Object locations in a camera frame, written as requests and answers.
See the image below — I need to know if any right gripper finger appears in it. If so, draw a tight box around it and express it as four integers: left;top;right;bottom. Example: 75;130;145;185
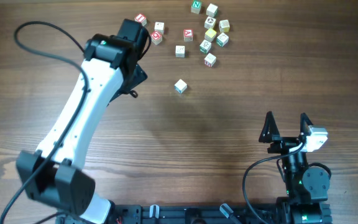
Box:
300;113;313;136
259;111;280;143

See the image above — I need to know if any wooden block blue side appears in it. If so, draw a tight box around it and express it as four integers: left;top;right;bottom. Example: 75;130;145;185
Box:
174;79;188;94

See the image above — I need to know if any wooden block green picture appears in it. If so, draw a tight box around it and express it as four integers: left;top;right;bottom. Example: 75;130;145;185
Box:
200;40;211;54

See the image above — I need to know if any wooden block red U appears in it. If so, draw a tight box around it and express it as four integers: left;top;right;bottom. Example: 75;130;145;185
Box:
204;53;216;67

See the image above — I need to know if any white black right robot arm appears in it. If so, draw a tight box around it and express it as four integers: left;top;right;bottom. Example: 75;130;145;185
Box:
259;111;333;224

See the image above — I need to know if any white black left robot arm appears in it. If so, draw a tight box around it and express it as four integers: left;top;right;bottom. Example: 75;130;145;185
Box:
16;19;151;223

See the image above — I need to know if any wooden block red I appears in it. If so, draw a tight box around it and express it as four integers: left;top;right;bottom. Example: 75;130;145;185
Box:
134;14;147;26

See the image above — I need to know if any wooden block red Q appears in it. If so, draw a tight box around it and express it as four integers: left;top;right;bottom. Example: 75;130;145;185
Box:
150;30;163;45

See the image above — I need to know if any wooden block small picture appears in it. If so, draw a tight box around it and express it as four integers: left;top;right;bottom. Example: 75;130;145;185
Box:
154;22;165;34

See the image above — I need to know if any wooden block plain picture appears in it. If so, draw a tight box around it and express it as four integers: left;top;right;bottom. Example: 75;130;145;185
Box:
175;45;185;58

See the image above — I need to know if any wooden block red A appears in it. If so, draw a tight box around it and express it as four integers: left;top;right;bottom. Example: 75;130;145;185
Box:
183;29;193;42

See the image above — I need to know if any wooden block green N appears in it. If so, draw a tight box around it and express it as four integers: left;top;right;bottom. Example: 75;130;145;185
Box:
191;0;202;14

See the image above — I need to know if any wooden block brown face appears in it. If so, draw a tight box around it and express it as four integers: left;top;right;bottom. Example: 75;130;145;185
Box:
204;16;216;29

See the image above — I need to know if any yellow top wooden block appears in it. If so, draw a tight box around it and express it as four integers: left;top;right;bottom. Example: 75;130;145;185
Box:
204;28;217;42

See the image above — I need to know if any wooden block green edge top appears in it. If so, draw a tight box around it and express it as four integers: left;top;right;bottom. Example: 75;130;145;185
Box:
206;3;218;17

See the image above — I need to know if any wooden block green side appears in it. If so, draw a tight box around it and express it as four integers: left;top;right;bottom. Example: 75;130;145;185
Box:
216;32;229;47

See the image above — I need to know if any wooden block yellow edge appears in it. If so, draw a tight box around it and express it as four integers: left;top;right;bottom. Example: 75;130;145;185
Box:
219;19;231;32

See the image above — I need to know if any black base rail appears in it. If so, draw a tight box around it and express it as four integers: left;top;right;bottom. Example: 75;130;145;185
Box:
55;203;333;224

